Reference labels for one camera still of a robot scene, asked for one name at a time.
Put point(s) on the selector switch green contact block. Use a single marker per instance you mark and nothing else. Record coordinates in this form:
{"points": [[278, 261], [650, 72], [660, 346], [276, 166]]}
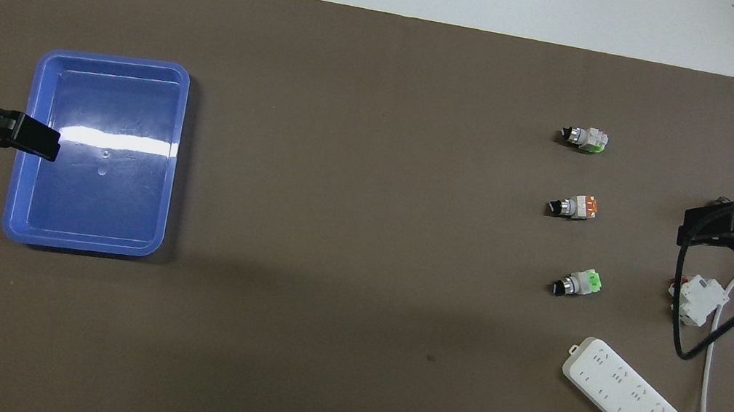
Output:
{"points": [[576, 283]]}

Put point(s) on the blue plastic tray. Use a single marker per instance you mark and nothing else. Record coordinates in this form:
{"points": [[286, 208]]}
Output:
{"points": [[99, 152]]}

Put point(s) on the white circuit breaker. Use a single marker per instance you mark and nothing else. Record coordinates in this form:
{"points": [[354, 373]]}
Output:
{"points": [[697, 299]]}

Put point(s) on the white power strip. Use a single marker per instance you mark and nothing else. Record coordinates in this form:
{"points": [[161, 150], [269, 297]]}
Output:
{"points": [[623, 405]]}

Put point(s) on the brown table mat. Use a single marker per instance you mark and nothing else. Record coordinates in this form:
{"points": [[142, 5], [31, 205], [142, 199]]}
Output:
{"points": [[362, 235]]}

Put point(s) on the selector switch orange contact block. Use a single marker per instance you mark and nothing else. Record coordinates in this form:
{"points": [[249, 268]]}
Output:
{"points": [[574, 207]]}

